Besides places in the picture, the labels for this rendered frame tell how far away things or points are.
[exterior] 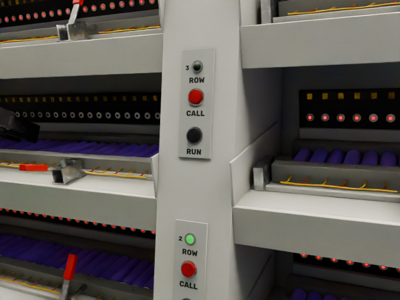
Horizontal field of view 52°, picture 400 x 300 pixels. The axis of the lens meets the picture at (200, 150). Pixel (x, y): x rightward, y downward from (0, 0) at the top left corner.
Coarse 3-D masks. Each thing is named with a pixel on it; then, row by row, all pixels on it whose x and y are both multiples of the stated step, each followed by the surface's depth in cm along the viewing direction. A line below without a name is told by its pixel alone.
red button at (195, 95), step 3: (192, 90) 46; (195, 90) 45; (198, 90) 45; (189, 93) 46; (192, 93) 46; (195, 93) 45; (198, 93) 45; (201, 93) 45; (189, 96) 46; (192, 96) 46; (195, 96) 45; (198, 96) 45; (201, 96) 45; (189, 99) 46; (192, 99) 46; (195, 99) 45; (198, 99) 45; (201, 99) 45; (192, 102) 46; (195, 102) 45; (198, 102) 45
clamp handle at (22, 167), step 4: (60, 160) 56; (64, 160) 56; (20, 164) 50; (24, 164) 50; (28, 164) 50; (32, 164) 51; (36, 164) 53; (64, 164) 56; (20, 168) 50; (24, 168) 50; (28, 168) 50; (32, 168) 51; (36, 168) 51; (40, 168) 52; (44, 168) 52; (48, 168) 53; (52, 168) 54; (56, 168) 54; (60, 168) 55
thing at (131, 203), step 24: (0, 168) 66; (0, 192) 60; (24, 192) 58; (48, 192) 56; (72, 192) 54; (96, 192) 52; (120, 192) 51; (144, 192) 50; (72, 216) 55; (96, 216) 53; (120, 216) 51; (144, 216) 50
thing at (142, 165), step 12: (0, 156) 67; (12, 156) 65; (24, 156) 64; (36, 156) 63; (48, 156) 62; (60, 156) 61; (72, 156) 60; (84, 156) 60; (96, 156) 59; (108, 156) 58; (120, 156) 58; (84, 168) 59; (96, 168) 58; (108, 168) 57; (120, 168) 57; (132, 168) 56; (144, 168) 55
